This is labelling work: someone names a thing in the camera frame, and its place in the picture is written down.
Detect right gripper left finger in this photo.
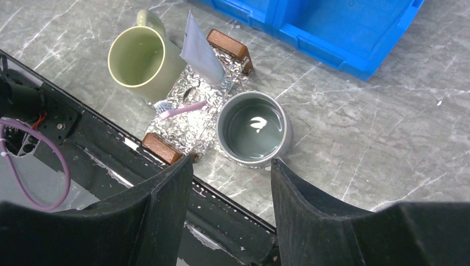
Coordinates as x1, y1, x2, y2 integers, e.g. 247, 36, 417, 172
1, 156, 193, 265

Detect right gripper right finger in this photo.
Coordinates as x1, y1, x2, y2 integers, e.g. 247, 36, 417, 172
271, 159, 469, 265

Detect clear toothbrush holder brown ends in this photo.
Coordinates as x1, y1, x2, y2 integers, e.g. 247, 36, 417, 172
142, 29, 253, 164

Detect grey ceramic mug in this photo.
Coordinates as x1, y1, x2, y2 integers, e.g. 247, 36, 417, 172
216, 91, 293, 168

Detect light green ceramic mug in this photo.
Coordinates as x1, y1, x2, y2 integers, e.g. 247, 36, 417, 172
108, 9, 187, 103

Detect white teal toothpaste tube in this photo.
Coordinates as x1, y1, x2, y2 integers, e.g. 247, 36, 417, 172
180, 11, 225, 84

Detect blue three-compartment plastic bin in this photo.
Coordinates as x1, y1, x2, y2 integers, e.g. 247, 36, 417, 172
206, 0, 422, 81

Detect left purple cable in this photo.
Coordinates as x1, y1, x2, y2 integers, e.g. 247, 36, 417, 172
0, 117, 72, 212

